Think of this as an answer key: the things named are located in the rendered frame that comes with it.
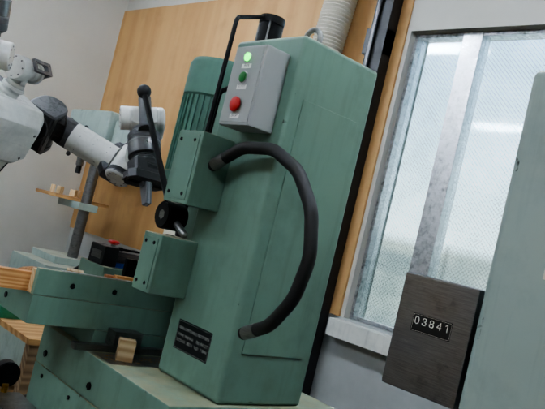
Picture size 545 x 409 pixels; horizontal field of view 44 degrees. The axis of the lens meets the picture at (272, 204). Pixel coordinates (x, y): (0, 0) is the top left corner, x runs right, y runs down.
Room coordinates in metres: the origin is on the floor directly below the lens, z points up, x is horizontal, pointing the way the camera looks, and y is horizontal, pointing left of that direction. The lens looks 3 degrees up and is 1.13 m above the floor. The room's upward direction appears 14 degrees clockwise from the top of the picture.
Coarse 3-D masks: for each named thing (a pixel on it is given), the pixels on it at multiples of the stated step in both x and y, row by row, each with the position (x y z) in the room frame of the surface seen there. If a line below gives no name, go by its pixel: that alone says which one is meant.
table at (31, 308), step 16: (0, 288) 1.53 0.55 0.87; (0, 304) 1.52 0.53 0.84; (16, 304) 1.45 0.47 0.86; (32, 304) 1.40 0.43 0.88; (48, 304) 1.42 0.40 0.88; (64, 304) 1.45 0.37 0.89; (80, 304) 1.47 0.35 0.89; (96, 304) 1.49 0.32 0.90; (112, 304) 1.52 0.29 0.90; (32, 320) 1.41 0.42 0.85; (48, 320) 1.43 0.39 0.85; (64, 320) 1.45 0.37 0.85; (80, 320) 1.47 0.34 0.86; (96, 320) 1.50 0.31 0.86; (112, 320) 1.52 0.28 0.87; (128, 320) 1.55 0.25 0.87; (144, 320) 1.58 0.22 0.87; (160, 320) 1.60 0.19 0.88; (160, 336) 1.61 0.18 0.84
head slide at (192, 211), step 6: (222, 96) 1.53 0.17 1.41; (222, 102) 1.52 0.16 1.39; (216, 120) 1.53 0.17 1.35; (216, 126) 1.53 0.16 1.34; (216, 132) 1.52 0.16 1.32; (192, 210) 1.53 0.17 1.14; (192, 216) 1.53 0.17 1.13; (192, 222) 1.53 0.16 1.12; (186, 228) 1.54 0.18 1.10; (192, 228) 1.52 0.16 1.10
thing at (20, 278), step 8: (0, 272) 1.39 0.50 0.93; (8, 272) 1.40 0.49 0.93; (16, 272) 1.41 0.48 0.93; (24, 272) 1.42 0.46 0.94; (0, 280) 1.39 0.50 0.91; (8, 280) 1.40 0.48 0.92; (16, 280) 1.41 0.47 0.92; (24, 280) 1.42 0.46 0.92; (16, 288) 1.41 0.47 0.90; (24, 288) 1.42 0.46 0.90
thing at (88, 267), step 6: (84, 258) 1.77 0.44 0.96; (84, 264) 1.76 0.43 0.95; (90, 264) 1.73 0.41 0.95; (96, 264) 1.71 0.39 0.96; (84, 270) 1.75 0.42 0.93; (90, 270) 1.73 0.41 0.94; (96, 270) 1.70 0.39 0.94; (102, 270) 1.68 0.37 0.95; (108, 270) 1.69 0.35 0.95; (114, 270) 1.70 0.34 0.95; (120, 270) 1.71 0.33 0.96; (102, 276) 1.68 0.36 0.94
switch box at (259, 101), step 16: (240, 48) 1.34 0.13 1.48; (256, 48) 1.29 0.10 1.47; (272, 48) 1.28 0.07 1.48; (240, 64) 1.32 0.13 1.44; (256, 64) 1.28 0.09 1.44; (272, 64) 1.28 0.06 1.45; (256, 80) 1.27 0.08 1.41; (272, 80) 1.29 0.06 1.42; (240, 96) 1.30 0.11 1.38; (256, 96) 1.27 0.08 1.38; (272, 96) 1.30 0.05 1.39; (224, 112) 1.33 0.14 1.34; (240, 112) 1.29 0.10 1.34; (256, 112) 1.28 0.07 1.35; (272, 112) 1.30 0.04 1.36; (240, 128) 1.33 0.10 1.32; (256, 128) 1.29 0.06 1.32
